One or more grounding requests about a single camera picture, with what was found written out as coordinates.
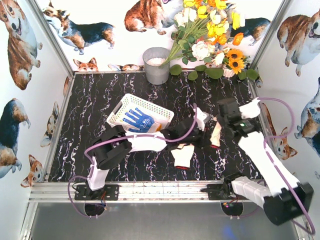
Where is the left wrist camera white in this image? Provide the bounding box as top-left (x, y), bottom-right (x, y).
top-left (193, 107), bottom-right (212, 132)

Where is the blue dotted knit glove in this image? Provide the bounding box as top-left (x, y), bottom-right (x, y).
top-left (122, 107), bottom-right (162, 133)

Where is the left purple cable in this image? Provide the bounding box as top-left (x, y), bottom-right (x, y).
top-left (67, 107), bottom-right (198, 218)

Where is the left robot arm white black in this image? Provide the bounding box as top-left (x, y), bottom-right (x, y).
top-left (84, 115), bottom-right (212, 191)

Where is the white plastic storage basket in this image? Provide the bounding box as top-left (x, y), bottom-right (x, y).
top-left (106, 93), bottom-right (174, 131)

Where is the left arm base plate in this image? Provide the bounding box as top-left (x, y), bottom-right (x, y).
top-left (74, 184), bottom-right (120, 201)

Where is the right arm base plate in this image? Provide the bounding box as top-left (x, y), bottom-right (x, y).
top-left (200, 172), bottom-right (246, 201)

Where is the sunflower bunch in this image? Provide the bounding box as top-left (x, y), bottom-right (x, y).
top-left (222, 48), bottom-right (249, 75)

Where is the cream leather glove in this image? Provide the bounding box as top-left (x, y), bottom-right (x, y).
top-left (210, 116), bottom-right (222, 148)
top-left (170, 144), bottom-right (195, 170)

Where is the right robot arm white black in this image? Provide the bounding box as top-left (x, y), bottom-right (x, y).
top-left (217, 97), bottom-right (314, 226)

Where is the grey metal bucket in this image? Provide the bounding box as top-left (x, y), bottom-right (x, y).
top-left (142, 47), bottom-right (170, 85)

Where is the purple cable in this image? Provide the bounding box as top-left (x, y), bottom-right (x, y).
top-left (67, 107), bottom-right (198, 218)
top-left (257, 96), bottom-right (317, 236)

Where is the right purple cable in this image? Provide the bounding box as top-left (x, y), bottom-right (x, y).
top-left (257, 96), bottom-right (317, 236)

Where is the artificial flower bouquet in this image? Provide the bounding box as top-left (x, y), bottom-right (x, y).
top-left (162, 0), bottom-right (246, 65)

